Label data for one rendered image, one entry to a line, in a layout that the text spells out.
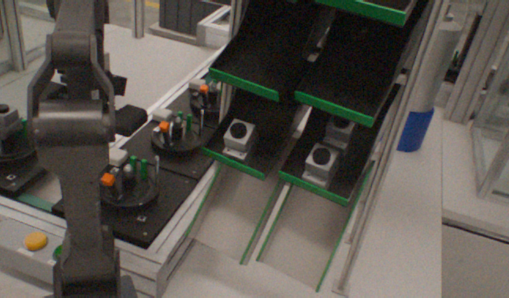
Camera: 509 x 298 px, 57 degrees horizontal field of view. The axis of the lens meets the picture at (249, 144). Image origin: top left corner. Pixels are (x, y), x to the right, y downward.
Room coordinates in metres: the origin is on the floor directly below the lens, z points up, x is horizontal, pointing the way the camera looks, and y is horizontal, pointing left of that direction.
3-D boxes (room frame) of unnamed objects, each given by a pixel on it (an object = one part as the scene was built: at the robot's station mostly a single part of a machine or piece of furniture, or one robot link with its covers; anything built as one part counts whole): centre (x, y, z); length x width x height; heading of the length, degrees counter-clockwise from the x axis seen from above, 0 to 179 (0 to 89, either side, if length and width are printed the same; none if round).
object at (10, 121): (0.94, 0.58, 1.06); 0.08 x 0.04 x 0.07; 165
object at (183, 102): (1.31, 0.14, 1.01); 0.24 x 0.24 x 0.13; 75
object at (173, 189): (0.84, 0.26, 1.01); 0.24 x 0.24 x 0.13; 75
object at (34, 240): (0.66, 0.40, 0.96); 0.04 x 0.04 x 0.02
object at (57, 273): (0.43, 0.20, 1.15); 0.09 x 0.07 x 0.06; 109
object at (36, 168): (0.93, 0.59, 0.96); 0.24 x 0.24 x 0.02; 75
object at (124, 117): (0.64, 0.26, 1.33); 0.19 x 0.06 x 0.08; 75
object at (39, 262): (0.66, 0.40, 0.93); 0.21 x 0.07 x 0.06; 75
